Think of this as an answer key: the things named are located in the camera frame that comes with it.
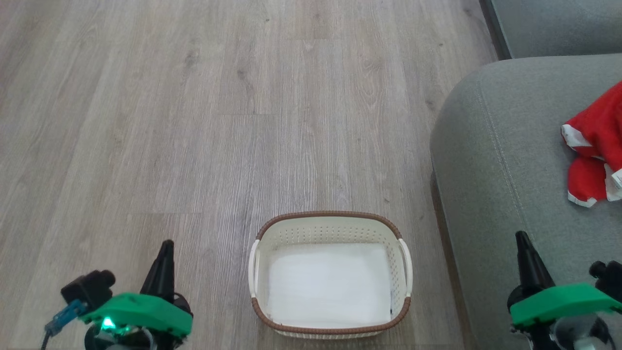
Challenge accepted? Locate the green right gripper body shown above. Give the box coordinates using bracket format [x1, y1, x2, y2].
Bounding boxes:
[508, 283, 622, 328]

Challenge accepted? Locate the cream basket with brown rim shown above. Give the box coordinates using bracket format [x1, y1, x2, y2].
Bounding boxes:
[248, 210, 414, 340]

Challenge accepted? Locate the grey fabric sofa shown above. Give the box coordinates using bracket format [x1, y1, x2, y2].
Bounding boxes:
[430, 53, 622, 350]

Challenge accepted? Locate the red jersey number 23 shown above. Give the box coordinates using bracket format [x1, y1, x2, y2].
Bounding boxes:
[561, 80, 622, 163]

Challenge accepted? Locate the dark skirting strip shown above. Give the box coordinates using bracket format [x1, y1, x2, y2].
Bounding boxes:
[478, 0, 513, 61]

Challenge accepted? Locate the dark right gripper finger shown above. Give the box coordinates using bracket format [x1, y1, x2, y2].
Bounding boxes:
[515, 231, 555, 293]

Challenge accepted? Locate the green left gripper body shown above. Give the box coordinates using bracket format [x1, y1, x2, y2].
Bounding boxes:
[78, 292, 194, 339]

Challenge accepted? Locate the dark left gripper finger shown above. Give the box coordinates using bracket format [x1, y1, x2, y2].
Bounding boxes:
[140, 239, 176, 298]

